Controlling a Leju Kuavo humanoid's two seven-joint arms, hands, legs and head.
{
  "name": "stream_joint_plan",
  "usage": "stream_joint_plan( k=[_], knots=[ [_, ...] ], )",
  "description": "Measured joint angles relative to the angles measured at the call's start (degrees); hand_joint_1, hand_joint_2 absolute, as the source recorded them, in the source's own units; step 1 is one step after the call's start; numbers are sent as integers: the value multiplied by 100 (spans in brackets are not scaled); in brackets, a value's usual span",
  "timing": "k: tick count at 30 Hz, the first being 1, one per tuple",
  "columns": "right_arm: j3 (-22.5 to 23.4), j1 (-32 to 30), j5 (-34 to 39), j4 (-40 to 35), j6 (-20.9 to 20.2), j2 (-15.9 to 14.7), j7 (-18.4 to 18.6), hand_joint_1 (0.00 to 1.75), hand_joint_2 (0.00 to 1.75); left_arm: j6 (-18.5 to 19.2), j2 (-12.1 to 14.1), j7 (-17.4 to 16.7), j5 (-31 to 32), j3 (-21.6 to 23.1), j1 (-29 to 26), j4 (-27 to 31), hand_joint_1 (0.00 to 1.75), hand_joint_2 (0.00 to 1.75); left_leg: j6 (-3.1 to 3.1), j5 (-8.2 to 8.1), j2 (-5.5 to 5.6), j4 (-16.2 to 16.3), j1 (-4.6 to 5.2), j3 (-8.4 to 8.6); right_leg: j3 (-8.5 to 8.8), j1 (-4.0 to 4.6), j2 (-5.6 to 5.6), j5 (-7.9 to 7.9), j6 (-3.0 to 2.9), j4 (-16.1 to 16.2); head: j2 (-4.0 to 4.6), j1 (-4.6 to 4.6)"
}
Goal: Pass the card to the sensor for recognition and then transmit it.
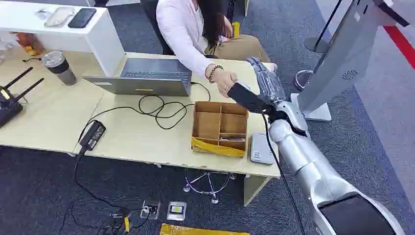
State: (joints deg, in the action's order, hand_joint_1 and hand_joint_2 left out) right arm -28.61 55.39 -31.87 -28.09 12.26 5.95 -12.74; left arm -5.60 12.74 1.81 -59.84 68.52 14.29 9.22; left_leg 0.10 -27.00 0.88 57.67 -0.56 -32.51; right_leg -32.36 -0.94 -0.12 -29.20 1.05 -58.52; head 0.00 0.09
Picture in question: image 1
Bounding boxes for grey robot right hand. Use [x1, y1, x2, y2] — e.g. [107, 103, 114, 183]
[246, 56, 287, 104]

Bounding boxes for black wrist-mounted device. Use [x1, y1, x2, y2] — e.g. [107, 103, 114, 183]
[227, 82, 277, 117]

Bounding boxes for round steel stanchion base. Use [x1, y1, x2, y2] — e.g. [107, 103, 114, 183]
[294, 69, 315, 92]

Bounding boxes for person's right hand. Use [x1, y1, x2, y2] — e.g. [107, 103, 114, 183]
[205, 64, 239, 98]

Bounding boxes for person's hand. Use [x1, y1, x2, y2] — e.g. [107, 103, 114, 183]
[205, 64, 239, 98]
[223, 16, 234, 40]

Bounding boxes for white display stand base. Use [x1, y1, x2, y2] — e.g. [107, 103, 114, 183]
[290, 93, 332, 122]

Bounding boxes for pale grey flat device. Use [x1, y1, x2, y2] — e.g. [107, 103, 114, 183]
[249, 132, 277, 166]

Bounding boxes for person's left hand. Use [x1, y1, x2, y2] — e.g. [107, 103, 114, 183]
[223, 16, 234, 40]

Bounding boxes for wooden compartment box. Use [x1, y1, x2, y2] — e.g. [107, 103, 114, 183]
[191, 100, 250, 158]

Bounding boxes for large grey display screen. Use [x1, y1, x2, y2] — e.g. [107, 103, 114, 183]
[297, 0, 410, 113]

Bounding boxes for person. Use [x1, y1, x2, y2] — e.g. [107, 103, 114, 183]
[155, 0, 272, 98]

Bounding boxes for pale desk side panel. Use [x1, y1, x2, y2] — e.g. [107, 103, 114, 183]
[243, 175, 272, 207]

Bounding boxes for chrome chair base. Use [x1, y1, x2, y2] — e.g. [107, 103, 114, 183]
[183, 168, 237, 205]

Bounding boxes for grey laptop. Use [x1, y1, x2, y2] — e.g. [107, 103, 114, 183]
[82, 58, 192, 97]

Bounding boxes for red barrier belt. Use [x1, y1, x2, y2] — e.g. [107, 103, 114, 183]
[384, 25, 415, 71]

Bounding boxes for steel floor socket plate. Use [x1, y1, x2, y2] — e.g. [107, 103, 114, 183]
[166, 201, 188, 222]

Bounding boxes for yellow sheet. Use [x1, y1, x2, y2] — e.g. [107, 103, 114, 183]
[160, 223, 251, 235]

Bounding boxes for floor socket with plug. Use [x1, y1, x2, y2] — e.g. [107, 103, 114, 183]
[140, 199, 161, 221]

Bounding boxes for black laptop power adapter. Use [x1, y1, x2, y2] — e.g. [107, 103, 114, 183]
[79, 120, 107, 152]

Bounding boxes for white desk shelf riser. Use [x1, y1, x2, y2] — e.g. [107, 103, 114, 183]
[0, 0, 126, 77]

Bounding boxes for black smartphone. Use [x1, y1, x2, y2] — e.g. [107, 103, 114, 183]
[68, 7, 97, 29]

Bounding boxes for grey tumbler with lid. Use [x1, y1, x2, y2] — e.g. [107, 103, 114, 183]
[42, 50, 78, 86]

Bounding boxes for clear phone case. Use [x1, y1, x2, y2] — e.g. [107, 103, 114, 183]
[44, 6, 75, 28]

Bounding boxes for orange snack bag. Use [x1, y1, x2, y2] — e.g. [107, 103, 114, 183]
[15, 32, 45, 57]

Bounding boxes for black router with antennas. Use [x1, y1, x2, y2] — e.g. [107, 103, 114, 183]
[0, 67, 45, 128]

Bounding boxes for dark bead bracelet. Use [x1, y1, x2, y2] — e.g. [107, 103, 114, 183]
[207, 64, 224, 84]

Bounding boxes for black stanchion post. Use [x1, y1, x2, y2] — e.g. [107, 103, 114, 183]
[303, 0, 345, 54]

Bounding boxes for black cable along robot arm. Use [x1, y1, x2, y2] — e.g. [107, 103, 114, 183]
[260, 112, 307, 235]

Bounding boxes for black laptop charging cable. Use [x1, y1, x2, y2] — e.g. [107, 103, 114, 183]
[77, 81, 211, 143]

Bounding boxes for tangle of black floor cables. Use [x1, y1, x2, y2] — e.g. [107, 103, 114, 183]
[58, 202, 150, 235]

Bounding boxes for black mains power cable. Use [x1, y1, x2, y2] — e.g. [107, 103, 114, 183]
[73, 147, 130, 212]

